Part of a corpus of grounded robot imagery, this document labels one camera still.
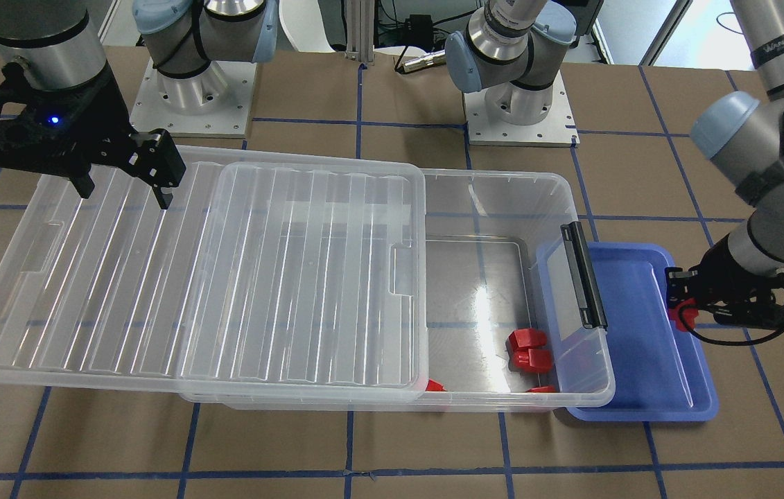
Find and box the black box handle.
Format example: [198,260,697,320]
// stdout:
[559,220,608,329]

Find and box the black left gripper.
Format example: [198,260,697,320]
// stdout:
[665,246,784,331]

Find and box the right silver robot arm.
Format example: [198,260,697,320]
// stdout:
[0,1,279,209]

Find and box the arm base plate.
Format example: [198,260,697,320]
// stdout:
[462,73,581,148]
[130,61,259,139]

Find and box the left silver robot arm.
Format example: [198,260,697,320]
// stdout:
[444,1,784,339]

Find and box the aluminium frame post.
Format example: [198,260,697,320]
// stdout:
[343,0,378,67]

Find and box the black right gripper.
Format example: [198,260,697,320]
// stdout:
[0,62,186,211]

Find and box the clear plastic box lid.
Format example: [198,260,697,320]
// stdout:
[0,146,428,404]

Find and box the blue plastic tray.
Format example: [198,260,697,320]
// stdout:
[537,241,719,423]

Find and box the clear plastic storage box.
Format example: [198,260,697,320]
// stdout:
[182,168,616,412]

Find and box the white chair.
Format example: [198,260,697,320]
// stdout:
[279,1,347,53]

